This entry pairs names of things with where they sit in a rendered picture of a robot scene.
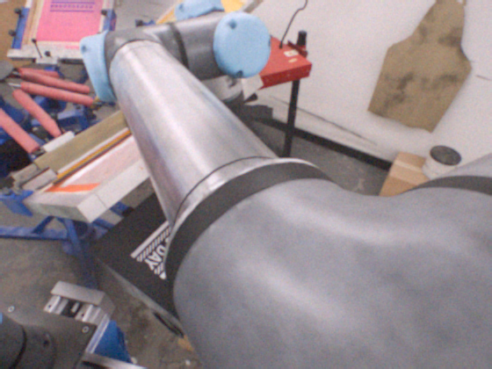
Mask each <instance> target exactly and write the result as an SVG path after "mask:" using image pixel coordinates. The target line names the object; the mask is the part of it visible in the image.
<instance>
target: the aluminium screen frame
mask: <svg viewBox="0 0 492 369"><path fill-rule="evenodd" d="M242 85H243V92H244V94H245V99H246V98H248V97H249V96H250V95H252V93H253V92H256V91H257V90H258V89H260V87H261V86H262V85H263V83H262V81H261V79H260V75H259V74H257V75H255V76H253V77H249V78H242ZM146 177H149V175H148V172H147V170H146V168H145V163H144V162H143V160H142V157H141V156H137V157H136V158H135V159H134V160H133V161H132V162H130V163H128V164H127V165H126V166H124V167H123V168H121V170H118V171H117V172H115V173H114V174H113V175H112V176H111V177H109V178H107V179H106V180H105V181H104V182H103V183H101V184H98V186H96V187H95V188H94V189H92V190H91V191H90V192H89V193H38V192H36V193H33V194H31V195H30V196H28V197H27V198H26V199H24V200H23V201H21V202H22V203H23V204H24V205H25V207H26V208H28V209H29V210H30V211H31V212H35V213H43V214H47V215H55V216H59V217H63V218H67V219H72V220H76V221H83V222H93V221H94V220H95V219H96V218H97V217H98V216H99V215H100V214H102V213H104V212H105V210H106V209H107V208H109V207H110V206H113V204H114V203H116V202H117V201H118V200H119V199H121V198H122V197H124V196H125V195H126V194H127V193H129V192H130V191H132V190H133V188H134V187H136V186H137V185H139V184H140V183H141V182H142V181H144V180H145V178H146ZM45 187H47V186H45ZM45 187H44V188H45ZM44 188H42V189H44ZM42 189H41V190H40V191H42ZM40 191H39V192H40Z"/></svg>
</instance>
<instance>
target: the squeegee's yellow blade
mask: <svg viewBox="0 0 492 369"><path fill-rule="evenodd" d="M129 133H131V131H130V130H127V131H126V132H125V133H123V134H121V135H120V136H118V137H116V138H115V139H113V141H109V142H108V143H106V144H105V145H104V146H103V147H102V148H98V150H96V151H95V152H93V153H92V154H90V155H89V156H86V157H85V158H84V159H82V161H80V162H79V163H75V164H74V165H73V166H71V167H70V168H68V169H67V170H65V171H63V172H62V173H60V174H58V175H57V177H58V178H60V177H63V176H65V175H66V174H67V173H68V172H70V171H72V170H74V169H75V168H76V167H78V166H79V165H81V164H82V163H85V162H86V161H88V160H89V159H90V158H91V157H93V156H96V155H97V154H98V153H99V152H101V151H102V150H104V149H105V148H108V147H109V146H111V145H112V144H113V143H114V142H116V141H118V140H120V139H121V138H122V137H124V136H125V135H127V134H129ZM58 178H57V179H56V180H58ZM56 180H55V181H56ZM55 181H54V182H55ZM52 183H53V182H52ZM52 183H51V184H52Z"/></svg>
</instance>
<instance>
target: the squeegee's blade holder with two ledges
mask: <svg viewBox="0 0 492 369"><path fill-rule="evenodd" d="M127 130H129V128H128V127H126V128H124V129H123V130H121V132H119V133H117V134H115V135H114V136H113V137H111V138H109V139H108V140H106V141H104V142H102V143H100V144H99V145H98V146H97V147H95V148H93V149H91V150H90V151H89V152H87V153H86V154H84V155H83V156H80V157H78V158H77V159H76V160H75V161H74V162H72V163H69V164H67V165H66V166H65V167H63V168H62V169H60V170H58V171H57V172H58V174H60V173H62V172H63V171H65V170H67V169H68V168H70V167H71V166H73V165H74V164H75V163H79V162H80V161H82V159H84V158H85V157H86V156H89V155H90V154H92V153H93V152H95V151H96V150H98V148H102V147H103V146H104V145H105V144H106V143H108V142H109V141H113V139H115V138H116V137H118V136H120V135H121V134H123V133H125V132H126V131H127Z"/></svg>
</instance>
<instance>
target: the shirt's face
mask: <svg viewBox="0 0 492 369"><path fill-rule="evenodd" d="M166 220H167V218H166V215H165V213H164V212H163V209H162V206H161V205H160V200H159V198H158V197H157V194H156V192H153V193H152V194H151V195H150V196H149V197H148V198H146V199H145V200H144V201H142V202H141V203H140V204H139V205H138V206H137V207H136V208H135V209H134V210H132V211H131V212H130V213H129V214H127V215H126V216H125V217H124V218H123V219H122V220H121V221H119V222H118V223H116V224H115V225H114V226H113V227H112V228H111V229H109V230H108V231H107V232H105V234H104V235H103V236H100V237H99V238H98V239H97V241H96V242H94V243H93V244H92V245H90V246H89V250H91V251H92V252H95V253H96V255H98V256H99V257H101V258H102V259H104V260H105V261H106V262H107V263H108V264H109V265H111V266H112V267H114V268H115V269H116V270H117V271H119V273H121V274H123V275H125V276H126V277H127V278H128V279H129V280H130V281H133V282H134V283H135V284H136V285H137V286H138V287H139V288H141V289H142V290H143V291H145V292H146V293H148V295H149V296H152V297H153V298H155V299H156V301H158V302H159V303H162V304H163V305H164V306H165V307H166V308H168V309H169V311H171V312H172V313H173V314H175V315H176V316H178V312H177V310H176V308H175V306H174V303H173V301H172V298H171V293H170V289H169V287H168V284H167V281H166V280H165V279H163V278H161V277H160V276H158V275H157V273H155V272H153V271H151V270H150V269H149V268H148V267H147V266H146V265H143V264H142V263H141V262H139V261H138V260H137V259H135V258H134V257H132V256H130V254H131V253H132V252H133V251H134V250H135V249H136V248H137V247H138V246H139V245H140V244H141V243H142V242H144V241H145V240H146V239H147V238H148V237H149V236H150V235H151V234H152V233H153V232H154V231H155V230H156V229H157V228H159V227H160V226H161V225H162V224H163V223H164V222H165V221H166Z"/></svg>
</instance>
